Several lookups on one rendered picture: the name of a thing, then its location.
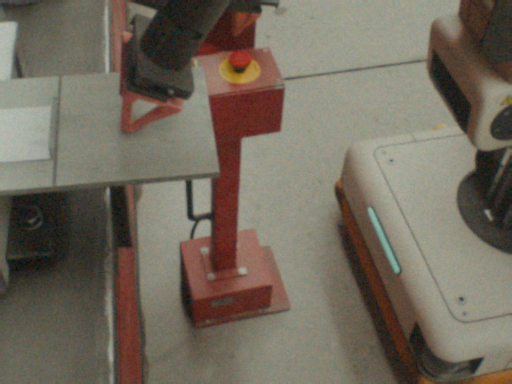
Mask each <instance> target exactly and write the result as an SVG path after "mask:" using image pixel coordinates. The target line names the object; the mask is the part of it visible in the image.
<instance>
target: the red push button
mask: <svg viewBox="0 0 512 384"><path fill-rule="evenodd" d="M229 64H230V65H231V66H232V67H233V71H234V72H235V73H237V74H242V73H244V72H245V71H246V68H247V67H248V66H249V65H250V64H251V57H250V55H249V54H248V53H246V52H243V51H237V52H233V53H232V54H231V55H230V56H229Z"/></svg>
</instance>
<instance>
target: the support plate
mask: <svg viewBox="0 0 512 384"><path fill-rule="evenodd" d="M192 72H193V79H194V86H195V91H194V93H193V94H192V96H191V97H190V98H189V100H185V99H184V109H183V111H182V112H181V113H178V114H175V115H171V116H168V117H165V118H162V119H159V120H156V121H153V122H151V123H149V124H147V125H146V126H144V127H142V128H140V129H138V130H136V131H134V132H128V131H124V130H121V129H120V121H121V107H122V96H120V95H119V79H120V72H118V73H103V74H88V75H73V76H62V91H61V110H60V129H59V148H58V166H57V184H56V185H53V173H54V159H52V160H38V161H26V162H13V163H0V196H12V195H24V194H36V193H48V192H60V191H72V190H84V189H97V188H108V187H120V185H132V184H145V183H156V182H168V181H181V180H193V179H204V178H217V177H220V169H219V162H218V156H217V149H216V142H214V136H213V129H212V123H211V116H210V110H209V102H208V96H207V90H206V83H205V77H204V70H203V67H192ZM58 87H59V77H43V78H29V79H14V80H0V110H9V109H23V108H37V107H50V103H52V100H50V97H52V93H54V96H55V97H58ZM157 106H158V105H155V103H152V102H148V101H145V100H141V99H138V100H137V101H136V102H132V109H131V115H130V121H135V120H137V119H139V118H140V117H142V116H143V115H145V114H146V113H148V112H150V111H151V110H153V109H154V108H156V107H157Z"/></svg>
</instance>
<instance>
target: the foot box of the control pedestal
mask: <svg viewBox="0 0 512 384"><path fill-rule="evenodd" d="M237 242H238V244H239V247H240V250H241V254H242V257H243V260H244V264H245V267H246V272H247V275H246V276H241V277H236V278H231V279H226V280H221V281H214V282H209V283H208V282H207V278H206V274H205V270H204V265H203V261H202V257H201V253H200V248H205V247H210V236H208V237H202V238H197V239H191V240H186V241H180V253H181V262H180V266H181V271H182V276H183V280H184V285H185V289H186V294H187V298H188V303H189V307H190V313H191V317H192V322H193V326H194V329H196V330H197V329H202V328H207V327H211V326H217V325H222V324H227V323H232V322H237V321H241V320H246V319H251V318H257V317H262V316H267V315H271V314H276V313H281V312H286V311H289V309H290V302H289V299H288V296H287V293H286V290H285V287H284V285H283V282H282V279H281V276H280V273H279V270H278V266H277V263H276V260H275V257H274V254H273V251H272V248H271V246H269V245H265V246H260V242H259V239H258V236H257V233H256V230H254V228H253V229H247V230H241V231H238V236H237Z"/></svg>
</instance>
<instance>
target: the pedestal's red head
mask: <svg viewBox="0 0 512 384"><path fill-rule="evenodd" d="M256 28H257V20H254V21H253V23H252V24H250V25H249V26H247V27H246V28H245V29H244V30H243V31H242V32H241V33H240V34H239V35H238V36H237V37H233V35H232V13H231V11H229V10H224V12H223V13H222V15H221V16H220V18H219V19H218V21H217V23H216V25H214V26H213V28H212V29H211V31H210V32H209V34H208V35H207V37H206V38H205V40H204V41H203V43H202V44H201V46H200V47H199V49H198V50H197V52H196V53H195V55H194V56H193V58H192V59H191V65H192V67H196V65H197V67H203V70H204V77H205V83H206V90H207V96H208V102H209V110H210V116H211V123H212V129H213V136H214V142H219V141H226V140H232V139H238V138H244V137H250V136H258V135H264V134H270V133H276V132H280V131H281V126H282V116H283V107H284V96H285V82H284V80H283V77H282V75H281V73H280V70H279V68H278V66H277V62H276V60H275V58H274V56H273V53H272V51H271V49H270V47H263V48H253V47H254V46H256ZM237 51H243V52H246V53H248V54H249V55H250V57H251V59H253V60H254V61H257V62H258V65H259V66H260V69H261V72H260V75H259V77H258V78H257V79H256V80H253V81H251V82H249V83H244V84H236V83H231V82H229V81H227V80H225V79H224V78H223V77H222V76H221V74H220V72H219V68H220V65H221V64H222V62H223V61H224V60H225V59H227V58H229V56H230V55H231V54H232V53H233V52H237ZM219 52H225V53H219ZM214 53H218V54H214ZM194 58H195V59H194ZM195 61H196V64H195Z"/></svg>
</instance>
